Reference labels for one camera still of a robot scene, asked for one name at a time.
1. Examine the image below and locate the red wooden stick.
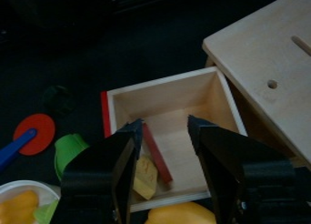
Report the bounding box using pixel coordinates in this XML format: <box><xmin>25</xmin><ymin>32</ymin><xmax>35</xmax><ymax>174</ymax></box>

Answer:
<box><xmin>142</xmin><ymin>122</ymin><xmax>175</xmax><ymax>184</ymax></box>

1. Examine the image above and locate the yellow toy cheese piece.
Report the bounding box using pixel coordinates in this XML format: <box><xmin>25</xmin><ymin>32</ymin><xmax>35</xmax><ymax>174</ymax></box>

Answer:
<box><xmin>132</xmin><ymin>154</ymin><xmax>160</xmax><ymax>200</ymax></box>

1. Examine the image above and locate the white toy saucepan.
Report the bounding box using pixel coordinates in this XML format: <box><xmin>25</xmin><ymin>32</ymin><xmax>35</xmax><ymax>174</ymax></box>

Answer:
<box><xmin>0</xmin><ymin>179</ymin><xmax>62</xmax><ymax>224</ymax></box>

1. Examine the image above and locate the yellow toy food piece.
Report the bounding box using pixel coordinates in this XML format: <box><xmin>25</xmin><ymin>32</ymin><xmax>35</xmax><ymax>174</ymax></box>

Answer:
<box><xmin>0</xmin><ymin>189</ymin><xmax>40</xmax><ymax>224</ymax></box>

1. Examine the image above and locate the wooden drawer with red front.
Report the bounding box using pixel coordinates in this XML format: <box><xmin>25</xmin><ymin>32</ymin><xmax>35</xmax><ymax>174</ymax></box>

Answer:
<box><xmin>100</xmin><ymin>66</ymin><xmax>250</xmax><ymax>213</ymax></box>

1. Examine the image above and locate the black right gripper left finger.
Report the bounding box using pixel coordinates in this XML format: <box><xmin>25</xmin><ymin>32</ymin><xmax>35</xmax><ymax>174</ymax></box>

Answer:
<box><xmin>48</xmin><ymin>117</ymin><xmax>144</xmax><ymax>224</ymax></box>

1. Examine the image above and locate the green toy leaf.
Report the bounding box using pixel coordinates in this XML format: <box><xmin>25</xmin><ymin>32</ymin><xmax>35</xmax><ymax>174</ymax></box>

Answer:
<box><xmin>54</xmin><ymin>133</ymin><xmax>90</xmax><ymax>181</ymax></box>

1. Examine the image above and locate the yellow toy fruit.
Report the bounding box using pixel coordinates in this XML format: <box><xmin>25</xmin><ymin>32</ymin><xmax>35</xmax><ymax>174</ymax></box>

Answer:
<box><xmin>144</xmin><ymin>201</ymin><xmax>218</xmax><ymax>224</ymax></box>

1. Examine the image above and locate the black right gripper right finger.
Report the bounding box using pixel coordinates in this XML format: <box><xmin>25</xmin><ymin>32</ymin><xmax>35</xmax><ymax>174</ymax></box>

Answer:
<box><xmin>186</xmin><ymin>114</ymin><xmax>311</xmax><ymax>224</ymax></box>

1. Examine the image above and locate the light green toy piece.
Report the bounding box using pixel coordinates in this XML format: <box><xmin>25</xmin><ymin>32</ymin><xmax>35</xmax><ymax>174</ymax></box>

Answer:
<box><xmin>33</xmin><ymin>199</ymin><xmax>60</xmax><ymax>224</ymax></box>

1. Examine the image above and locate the toy pizza cutter red wheel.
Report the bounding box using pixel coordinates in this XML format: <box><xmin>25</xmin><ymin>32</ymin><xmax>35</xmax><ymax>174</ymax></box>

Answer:
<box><xmin>0</xmin><ymin>113</ymin><xmax>58</xmax><ymax>174</ymax></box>

